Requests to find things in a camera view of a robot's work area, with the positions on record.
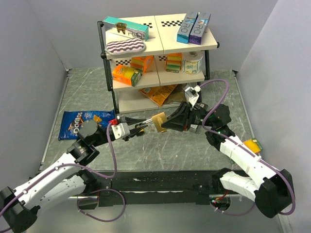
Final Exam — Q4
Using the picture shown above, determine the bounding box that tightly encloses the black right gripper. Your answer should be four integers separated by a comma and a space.
160, 100, 215, 132

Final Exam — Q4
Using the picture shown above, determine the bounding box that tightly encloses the large brass padlock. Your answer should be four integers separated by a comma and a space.
145, 112, 167, 133

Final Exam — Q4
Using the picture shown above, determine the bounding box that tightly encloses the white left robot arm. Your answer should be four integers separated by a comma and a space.
0, 116, 147, 233

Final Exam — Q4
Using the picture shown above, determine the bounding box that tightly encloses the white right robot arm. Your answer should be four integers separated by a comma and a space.
161, 101, 295, 218

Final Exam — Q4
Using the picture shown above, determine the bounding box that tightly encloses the brown seed bag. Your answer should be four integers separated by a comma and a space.
164, 83, 187, 104

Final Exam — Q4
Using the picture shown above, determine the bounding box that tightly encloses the orange snack packet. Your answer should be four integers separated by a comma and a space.
138, 84, 177, 106

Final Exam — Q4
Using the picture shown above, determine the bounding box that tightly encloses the orange sponge box front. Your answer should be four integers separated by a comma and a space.
112, 65, 141, 86

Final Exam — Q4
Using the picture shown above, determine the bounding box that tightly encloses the orange sponge box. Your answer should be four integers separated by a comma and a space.
130, 55, 154, 74
112, 65, 141, 86

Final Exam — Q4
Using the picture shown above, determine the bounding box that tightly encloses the beige three-tier shelf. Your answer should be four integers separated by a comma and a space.
97, 14, 219, 114

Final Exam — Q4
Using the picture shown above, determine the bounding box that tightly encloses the colourful sponge stack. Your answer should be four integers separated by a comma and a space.
166, 53, 182, 73

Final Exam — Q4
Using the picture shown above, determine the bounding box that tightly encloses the toilet paper roll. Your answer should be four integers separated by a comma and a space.
181, 51, 204, 75

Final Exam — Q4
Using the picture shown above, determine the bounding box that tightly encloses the blue Doritos chip bag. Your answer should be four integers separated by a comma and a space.
58, 110, 115, 141

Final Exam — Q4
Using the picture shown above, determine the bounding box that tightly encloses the orange sponge box rear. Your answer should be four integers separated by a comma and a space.
130, 55, 154, 74

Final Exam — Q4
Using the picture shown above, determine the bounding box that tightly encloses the orange sponge pack on table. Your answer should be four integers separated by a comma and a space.
229, 136, 263, 163

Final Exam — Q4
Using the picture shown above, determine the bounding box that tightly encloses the teal toothpaste box lying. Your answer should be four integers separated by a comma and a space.
103, 17, 149, 41

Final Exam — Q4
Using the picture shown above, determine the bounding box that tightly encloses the blue toothpaste box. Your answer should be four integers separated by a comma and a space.
177, 11, 199, 44

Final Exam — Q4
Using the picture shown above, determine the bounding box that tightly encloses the purple toothpaste box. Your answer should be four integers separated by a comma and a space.
189, 12, 211, 45

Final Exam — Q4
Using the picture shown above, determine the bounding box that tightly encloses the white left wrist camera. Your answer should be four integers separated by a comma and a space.
109, 119, 130, 141

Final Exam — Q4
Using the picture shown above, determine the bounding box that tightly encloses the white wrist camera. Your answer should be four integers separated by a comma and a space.
109, 119, 130, 141
183, 85, 201, 107

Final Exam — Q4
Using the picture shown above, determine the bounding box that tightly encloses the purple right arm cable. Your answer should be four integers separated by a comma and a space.
199, 79, 296, 216

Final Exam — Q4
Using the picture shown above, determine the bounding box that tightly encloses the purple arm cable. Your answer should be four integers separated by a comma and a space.
0, 122, 119, 233
199, 79, 296, 216

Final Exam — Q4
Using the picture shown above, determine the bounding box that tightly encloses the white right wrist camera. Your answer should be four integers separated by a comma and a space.
183, 85, 201, 107

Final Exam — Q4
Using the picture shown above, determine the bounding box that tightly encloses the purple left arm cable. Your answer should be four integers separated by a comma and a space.
0, 122, 119, 233

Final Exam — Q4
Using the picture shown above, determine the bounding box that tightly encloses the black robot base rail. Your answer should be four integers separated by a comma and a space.
80, 168, 230, 207

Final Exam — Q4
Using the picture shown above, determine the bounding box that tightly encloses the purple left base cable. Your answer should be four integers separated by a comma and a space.
76, 188, 127, 222

